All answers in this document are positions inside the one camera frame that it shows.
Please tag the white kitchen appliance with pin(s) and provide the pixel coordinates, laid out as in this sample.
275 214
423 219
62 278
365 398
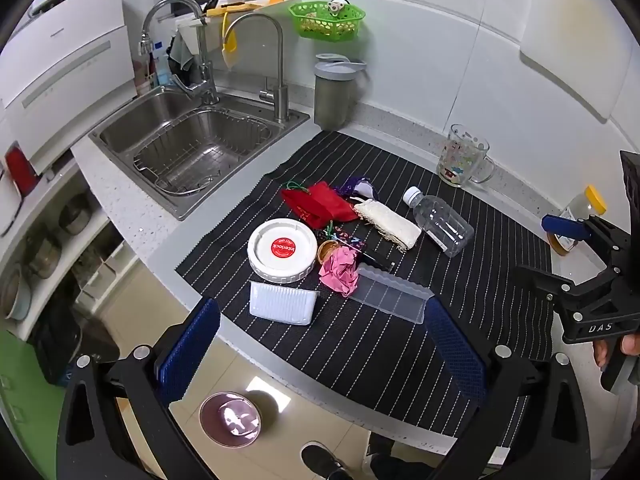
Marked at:
65 70

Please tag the glass jar yellow lid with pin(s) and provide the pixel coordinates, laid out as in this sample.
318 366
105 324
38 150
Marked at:
580 207

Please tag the black waste bin blue label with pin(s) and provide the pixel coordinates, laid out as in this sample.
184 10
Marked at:
55 350

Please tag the white ribbed plastic tray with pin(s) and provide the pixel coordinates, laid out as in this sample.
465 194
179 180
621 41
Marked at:
282 302

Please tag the red cloth pouch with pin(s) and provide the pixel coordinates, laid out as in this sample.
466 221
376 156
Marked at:
320 205

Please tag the purple cloth scrap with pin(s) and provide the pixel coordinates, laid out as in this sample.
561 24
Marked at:
352 186

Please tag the tall steel pot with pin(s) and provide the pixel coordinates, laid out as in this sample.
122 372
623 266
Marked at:
42 257

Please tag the clear plastic tray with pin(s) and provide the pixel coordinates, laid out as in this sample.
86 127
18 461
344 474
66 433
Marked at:
390 295

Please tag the pink crumpled paper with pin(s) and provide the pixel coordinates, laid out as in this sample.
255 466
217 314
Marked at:
339 272

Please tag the black white-striped mat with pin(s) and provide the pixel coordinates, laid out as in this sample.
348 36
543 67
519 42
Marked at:
350 350

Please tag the white open shelf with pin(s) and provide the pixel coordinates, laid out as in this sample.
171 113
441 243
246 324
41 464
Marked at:
45 195

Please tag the grey lidded jug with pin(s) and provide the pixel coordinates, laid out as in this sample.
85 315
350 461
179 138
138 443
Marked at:
332 95

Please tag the white storage bin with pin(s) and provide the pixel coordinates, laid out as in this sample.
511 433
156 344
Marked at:
107 272

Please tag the pale plastic basin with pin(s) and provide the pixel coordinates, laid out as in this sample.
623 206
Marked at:
15 292

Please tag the person's right hand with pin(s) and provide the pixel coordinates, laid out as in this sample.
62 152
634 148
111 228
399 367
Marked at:
630 347

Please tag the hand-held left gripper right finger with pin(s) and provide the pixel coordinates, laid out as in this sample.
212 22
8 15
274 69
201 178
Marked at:
457 350

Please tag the white lace cloth roll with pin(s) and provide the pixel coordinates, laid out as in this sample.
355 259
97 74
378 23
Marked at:
387 222

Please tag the brown nut shell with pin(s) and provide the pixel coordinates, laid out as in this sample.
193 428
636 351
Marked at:
328 251

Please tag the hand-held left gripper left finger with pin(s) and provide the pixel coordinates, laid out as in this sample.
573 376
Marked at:
192 345

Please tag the wide steel pot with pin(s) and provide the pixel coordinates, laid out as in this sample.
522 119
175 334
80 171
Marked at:
75 215

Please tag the clear plastic bottle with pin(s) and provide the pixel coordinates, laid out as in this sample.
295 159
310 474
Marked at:
442 222

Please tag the stainless steel sink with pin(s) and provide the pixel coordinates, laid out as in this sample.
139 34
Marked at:
150 120

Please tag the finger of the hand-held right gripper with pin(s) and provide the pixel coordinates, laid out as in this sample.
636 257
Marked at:
565 226
545 280

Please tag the slim steel faucet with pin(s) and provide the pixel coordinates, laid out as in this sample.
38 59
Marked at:
277 60

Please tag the red flat board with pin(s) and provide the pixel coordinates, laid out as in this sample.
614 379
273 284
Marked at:
20 170

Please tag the grey dish cloth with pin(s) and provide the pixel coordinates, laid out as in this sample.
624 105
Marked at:
181 57

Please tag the pink round bin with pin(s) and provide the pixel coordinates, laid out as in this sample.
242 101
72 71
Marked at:
230 420

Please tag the green plastic basket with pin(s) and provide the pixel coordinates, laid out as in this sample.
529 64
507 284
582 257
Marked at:
325 22

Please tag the printed glass measuring cup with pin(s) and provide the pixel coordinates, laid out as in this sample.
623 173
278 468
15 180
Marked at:
460 157

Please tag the black white-soled shoe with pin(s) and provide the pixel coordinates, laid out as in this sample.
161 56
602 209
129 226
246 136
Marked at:
322 462

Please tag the chrome pull-down faucet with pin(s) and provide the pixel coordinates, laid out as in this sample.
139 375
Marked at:
172 10

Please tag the white round lid red label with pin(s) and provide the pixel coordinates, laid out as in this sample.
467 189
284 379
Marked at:
282 250

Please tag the soap bottle blue label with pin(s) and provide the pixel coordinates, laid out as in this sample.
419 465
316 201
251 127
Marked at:
160 65

